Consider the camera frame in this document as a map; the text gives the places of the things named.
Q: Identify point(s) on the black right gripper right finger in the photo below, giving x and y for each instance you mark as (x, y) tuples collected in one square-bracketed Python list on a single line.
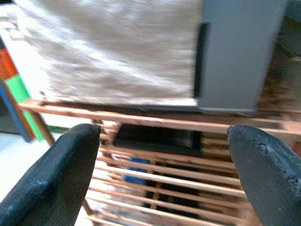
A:
[(270, 179)]

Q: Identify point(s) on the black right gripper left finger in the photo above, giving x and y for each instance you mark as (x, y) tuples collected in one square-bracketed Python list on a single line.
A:
[(51, 179)]

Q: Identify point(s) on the blue packet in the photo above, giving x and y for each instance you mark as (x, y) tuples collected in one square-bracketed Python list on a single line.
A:
[(137, 162)]

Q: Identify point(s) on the green storage box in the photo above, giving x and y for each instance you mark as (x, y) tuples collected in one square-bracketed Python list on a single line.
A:
[(17, 88)]

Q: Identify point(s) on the black box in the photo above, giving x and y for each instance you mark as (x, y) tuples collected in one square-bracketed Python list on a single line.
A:
[(152, 141)]

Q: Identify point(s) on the wooden slatted rack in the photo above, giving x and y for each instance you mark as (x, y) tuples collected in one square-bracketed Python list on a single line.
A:
[(164, 123)]

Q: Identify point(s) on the orange-red storage box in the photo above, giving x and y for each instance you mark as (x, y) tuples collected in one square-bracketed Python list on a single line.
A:
[(5, 64)]

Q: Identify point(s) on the cream kitchen cabinet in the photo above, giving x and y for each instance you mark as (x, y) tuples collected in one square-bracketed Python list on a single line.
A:
[(240, 58)]

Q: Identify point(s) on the beige woven table cloth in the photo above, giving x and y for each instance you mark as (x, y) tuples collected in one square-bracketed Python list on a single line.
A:
[(105, 47)]

